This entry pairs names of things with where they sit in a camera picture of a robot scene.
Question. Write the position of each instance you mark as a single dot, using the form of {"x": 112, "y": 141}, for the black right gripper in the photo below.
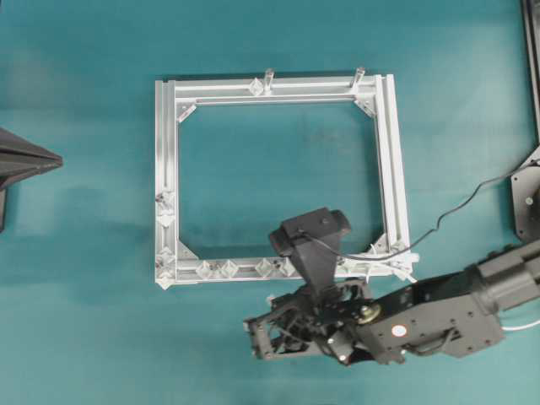
{"x": 297, "y": 327}

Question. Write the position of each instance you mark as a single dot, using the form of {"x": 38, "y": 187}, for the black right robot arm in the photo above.
{"x": 456, "y": 314}

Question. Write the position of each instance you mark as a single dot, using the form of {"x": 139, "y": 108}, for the black left gripper tip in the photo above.
{"x": 21, "y": 159}

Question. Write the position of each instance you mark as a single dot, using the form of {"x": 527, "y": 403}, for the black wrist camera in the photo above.
{"x": 322, "y": 227}

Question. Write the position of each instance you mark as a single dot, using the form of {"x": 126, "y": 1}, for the black table edge rail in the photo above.
{"x": 530, "y": 13}

